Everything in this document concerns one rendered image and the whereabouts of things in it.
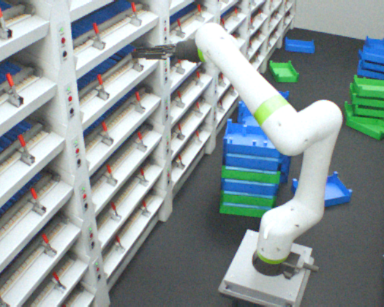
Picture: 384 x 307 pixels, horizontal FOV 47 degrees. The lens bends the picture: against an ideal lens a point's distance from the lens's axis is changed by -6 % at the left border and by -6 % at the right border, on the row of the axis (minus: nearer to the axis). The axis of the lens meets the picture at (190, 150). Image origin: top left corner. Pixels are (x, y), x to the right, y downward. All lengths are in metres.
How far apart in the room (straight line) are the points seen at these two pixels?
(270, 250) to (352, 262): 0.82
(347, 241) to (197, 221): 0.81
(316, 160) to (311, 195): 0.16
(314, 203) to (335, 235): 0.85
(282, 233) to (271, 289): 0.24
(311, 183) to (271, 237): 0.23
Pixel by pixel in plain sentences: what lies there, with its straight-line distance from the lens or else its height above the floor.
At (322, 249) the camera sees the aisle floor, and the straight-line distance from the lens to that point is 2.45.
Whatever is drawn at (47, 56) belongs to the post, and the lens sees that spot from 1.38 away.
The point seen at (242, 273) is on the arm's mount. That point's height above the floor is 0.35.
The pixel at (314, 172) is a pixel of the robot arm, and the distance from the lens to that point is 1.63.
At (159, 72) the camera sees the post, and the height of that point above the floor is 0.86.
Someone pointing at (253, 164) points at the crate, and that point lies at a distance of 2.36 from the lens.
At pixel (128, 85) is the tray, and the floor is 0.92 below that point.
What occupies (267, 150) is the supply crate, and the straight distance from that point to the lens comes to 2.31.
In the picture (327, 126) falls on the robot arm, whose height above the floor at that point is 0.97.
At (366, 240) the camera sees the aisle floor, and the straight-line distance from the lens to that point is 2.57.
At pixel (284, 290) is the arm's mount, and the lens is 1.77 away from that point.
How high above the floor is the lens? 1.69
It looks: 33 degrees down
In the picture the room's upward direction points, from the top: 1 degrees clockwise
